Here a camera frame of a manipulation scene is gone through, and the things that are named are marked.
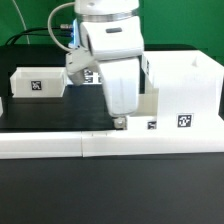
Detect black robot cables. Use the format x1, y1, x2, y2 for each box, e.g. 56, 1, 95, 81
4, 23, 75, 46

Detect white L-shaped fence bar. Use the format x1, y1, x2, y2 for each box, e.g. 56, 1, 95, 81
81, 109, 224, 158

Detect white rear drawer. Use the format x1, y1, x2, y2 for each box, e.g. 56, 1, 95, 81
10, 67, 67, 98

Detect white drawer cabinet box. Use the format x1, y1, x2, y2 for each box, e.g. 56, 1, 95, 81
142, 50, 224, 131

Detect white marker sheet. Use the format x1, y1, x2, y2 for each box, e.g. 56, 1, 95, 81
67, 69, 101, 86

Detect white drawer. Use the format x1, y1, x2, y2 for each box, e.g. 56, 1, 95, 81
127, 90, 158, 131
10, 67, 67, 98

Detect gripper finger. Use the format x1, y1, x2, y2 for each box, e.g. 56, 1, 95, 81
114, 117, 127, 130

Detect white front drawer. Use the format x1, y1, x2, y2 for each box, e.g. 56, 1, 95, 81
127, 90, 158, 131

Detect white front fence bar left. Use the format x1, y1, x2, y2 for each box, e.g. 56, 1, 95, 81
0, 132, 82, 159

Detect white thin cable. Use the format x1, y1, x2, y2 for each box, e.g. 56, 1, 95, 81
11, 0, 31, 45

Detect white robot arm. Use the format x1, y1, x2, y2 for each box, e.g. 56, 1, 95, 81
53, 0, 144, 129

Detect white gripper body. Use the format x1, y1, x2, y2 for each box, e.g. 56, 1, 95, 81
99, 57, 140, 117

